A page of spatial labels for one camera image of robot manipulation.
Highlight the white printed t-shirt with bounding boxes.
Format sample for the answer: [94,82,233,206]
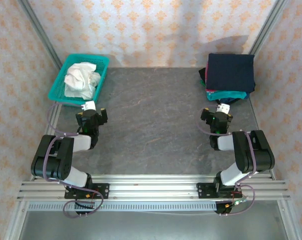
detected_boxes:
[64,61,102,100]

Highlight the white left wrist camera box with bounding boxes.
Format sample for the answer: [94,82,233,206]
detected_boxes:
[80,100,96,112]

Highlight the teal folded t-shirt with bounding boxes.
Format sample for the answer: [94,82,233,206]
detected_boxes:
[207,90,250,101]

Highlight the black folded t-shirt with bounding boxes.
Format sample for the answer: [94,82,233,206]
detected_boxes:
[198,67,208,87]

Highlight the red black power wires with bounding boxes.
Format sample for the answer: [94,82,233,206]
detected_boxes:
[74,188,101,210]
[224,191,250,210]

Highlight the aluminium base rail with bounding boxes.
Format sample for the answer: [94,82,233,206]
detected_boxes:
[17,174,291,201]

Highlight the aluminium frame post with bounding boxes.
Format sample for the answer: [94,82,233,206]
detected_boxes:
[249,0,289,56]
[17,0,65,72]

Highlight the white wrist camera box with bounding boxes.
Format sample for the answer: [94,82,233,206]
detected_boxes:
[80,100,96,112]
[215,102,231,114]

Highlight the pink folded t-shirt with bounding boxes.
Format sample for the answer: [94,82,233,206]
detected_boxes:
[206,87,246,94]

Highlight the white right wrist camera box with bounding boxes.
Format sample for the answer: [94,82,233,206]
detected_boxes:
[215,102,231,114]

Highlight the slotted grey cable duct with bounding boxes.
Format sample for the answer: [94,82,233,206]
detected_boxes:
[28,201,218,212]

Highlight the dark blue folded t-shirt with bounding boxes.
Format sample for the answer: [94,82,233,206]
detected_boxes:
[215,97,241,105]

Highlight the aluminium frame leg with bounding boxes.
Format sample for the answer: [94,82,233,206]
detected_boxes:
[277,199,300,240]
[4,199,29,240]

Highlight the teal plastic basket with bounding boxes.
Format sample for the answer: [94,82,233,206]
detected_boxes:
[47,53,111,109]

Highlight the navy folded t-shirt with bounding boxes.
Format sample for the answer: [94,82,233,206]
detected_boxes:
[205,52,256,93]

